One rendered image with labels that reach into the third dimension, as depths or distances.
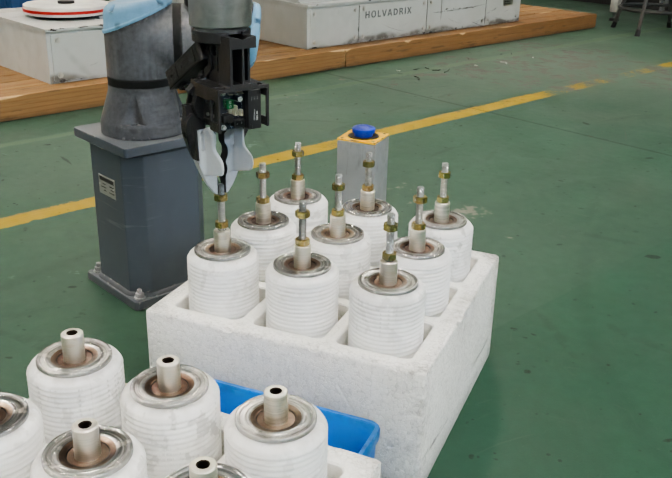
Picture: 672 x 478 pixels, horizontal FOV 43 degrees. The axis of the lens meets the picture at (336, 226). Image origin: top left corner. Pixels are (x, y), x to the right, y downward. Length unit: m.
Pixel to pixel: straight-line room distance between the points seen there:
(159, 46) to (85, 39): 1.60
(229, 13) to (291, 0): 2.69
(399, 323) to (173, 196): 0.62
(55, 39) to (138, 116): 1.54
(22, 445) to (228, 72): 0.47
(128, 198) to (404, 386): 0.68
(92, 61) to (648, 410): 2.28
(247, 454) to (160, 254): 0.82
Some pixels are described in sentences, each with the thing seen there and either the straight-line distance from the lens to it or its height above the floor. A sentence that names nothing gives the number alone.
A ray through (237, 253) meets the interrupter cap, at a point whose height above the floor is 0.25.
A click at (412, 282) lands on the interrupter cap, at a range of 1.05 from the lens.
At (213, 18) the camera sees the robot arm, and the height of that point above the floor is 0.56.
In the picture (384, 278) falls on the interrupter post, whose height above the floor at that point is 0.26.
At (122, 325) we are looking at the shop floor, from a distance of 1.51.
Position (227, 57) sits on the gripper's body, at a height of 0.52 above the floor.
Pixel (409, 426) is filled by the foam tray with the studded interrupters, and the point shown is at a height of 0.10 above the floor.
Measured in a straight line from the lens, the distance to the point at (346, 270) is 1.17.
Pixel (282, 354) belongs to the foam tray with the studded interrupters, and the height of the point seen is 0.16.
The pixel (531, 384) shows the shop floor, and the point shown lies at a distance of 1.36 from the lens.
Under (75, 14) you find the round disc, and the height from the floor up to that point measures 0.29.
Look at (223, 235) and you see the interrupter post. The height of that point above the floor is 0.28.
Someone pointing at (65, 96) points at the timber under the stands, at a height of 0.05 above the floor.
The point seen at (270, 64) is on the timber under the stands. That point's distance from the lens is 3.42.
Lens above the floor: 0.70
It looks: 22 degrees down
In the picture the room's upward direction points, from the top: 1 degrees clockwise
